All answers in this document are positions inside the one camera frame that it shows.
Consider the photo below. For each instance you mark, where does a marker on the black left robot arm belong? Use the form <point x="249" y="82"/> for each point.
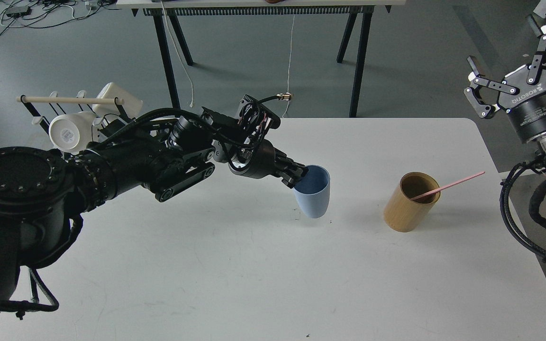
<point x="167" y="150"/>

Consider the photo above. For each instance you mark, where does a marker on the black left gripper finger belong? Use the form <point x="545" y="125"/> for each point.
<point x="292" y="176"/>
<point x="294" y="167"/>

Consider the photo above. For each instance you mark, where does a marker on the light blue plastic cup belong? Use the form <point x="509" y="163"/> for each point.
<point x="313" y="191"/>

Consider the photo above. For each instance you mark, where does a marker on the white mug on rack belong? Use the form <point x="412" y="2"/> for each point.
<point x="71" y="133"/>

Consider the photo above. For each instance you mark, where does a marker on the bamboo cylindrical holder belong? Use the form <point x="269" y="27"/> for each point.
<point x="403" y="213"/>

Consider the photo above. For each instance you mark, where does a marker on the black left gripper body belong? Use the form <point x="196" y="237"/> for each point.
<point x="251" y="155"/>

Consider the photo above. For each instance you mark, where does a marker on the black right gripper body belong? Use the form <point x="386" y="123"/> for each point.
<point x="527" y="106"/>

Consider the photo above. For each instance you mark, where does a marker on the black wire cup rack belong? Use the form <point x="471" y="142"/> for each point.
<point x="43" y="122"/>

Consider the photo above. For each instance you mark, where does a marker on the wooden rack dowel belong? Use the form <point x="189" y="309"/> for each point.
<point x="61" y="100"/>

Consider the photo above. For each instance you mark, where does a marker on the pink chopstick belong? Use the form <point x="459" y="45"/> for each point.
<point x="444" y="187"/>

